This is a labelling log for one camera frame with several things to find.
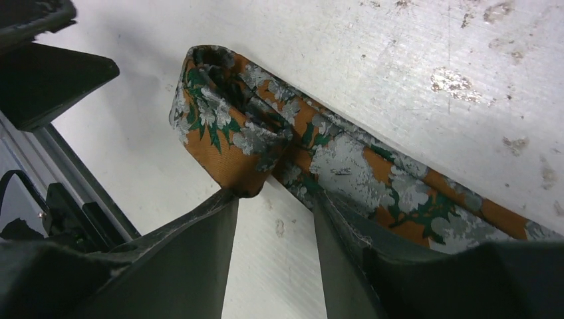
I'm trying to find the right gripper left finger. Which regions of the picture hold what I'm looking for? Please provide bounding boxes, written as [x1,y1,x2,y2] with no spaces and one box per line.
[1,189,239,318]

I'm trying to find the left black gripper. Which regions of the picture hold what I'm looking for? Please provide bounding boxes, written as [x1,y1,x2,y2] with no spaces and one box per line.
[1,0,120,132]

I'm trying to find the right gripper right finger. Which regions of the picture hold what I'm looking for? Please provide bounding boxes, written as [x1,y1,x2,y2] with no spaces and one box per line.
[313,191,563,318]

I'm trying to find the orange floral necktie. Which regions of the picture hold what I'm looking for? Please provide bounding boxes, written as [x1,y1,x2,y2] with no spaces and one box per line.
[169,45,563,254]

